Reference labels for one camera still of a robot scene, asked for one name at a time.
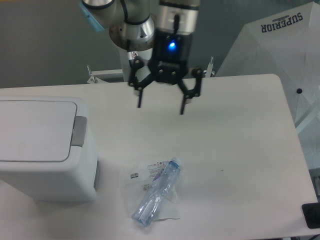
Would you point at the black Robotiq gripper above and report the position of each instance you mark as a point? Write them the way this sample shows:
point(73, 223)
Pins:
point(172, 57)

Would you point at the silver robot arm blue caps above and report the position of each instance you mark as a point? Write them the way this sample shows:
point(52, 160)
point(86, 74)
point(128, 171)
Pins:
point(131, 26)

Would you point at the clear plastic packaging bag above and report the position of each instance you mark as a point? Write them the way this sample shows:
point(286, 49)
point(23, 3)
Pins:
point(137, 178)

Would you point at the white push-button trash can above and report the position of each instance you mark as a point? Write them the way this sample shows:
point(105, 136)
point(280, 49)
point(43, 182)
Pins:
point(47, 149)

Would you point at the black device at table edge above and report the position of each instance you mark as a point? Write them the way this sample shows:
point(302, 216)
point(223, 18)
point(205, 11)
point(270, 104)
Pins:
point(311, 212)

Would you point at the clear plastic water bottle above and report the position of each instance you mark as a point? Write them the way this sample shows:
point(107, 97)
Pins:
point(154, 198)

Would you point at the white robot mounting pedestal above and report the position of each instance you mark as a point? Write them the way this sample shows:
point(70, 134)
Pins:
point(125, 59)

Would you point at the white Superior umbrella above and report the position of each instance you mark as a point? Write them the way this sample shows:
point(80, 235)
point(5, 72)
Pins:
point(286, 44)

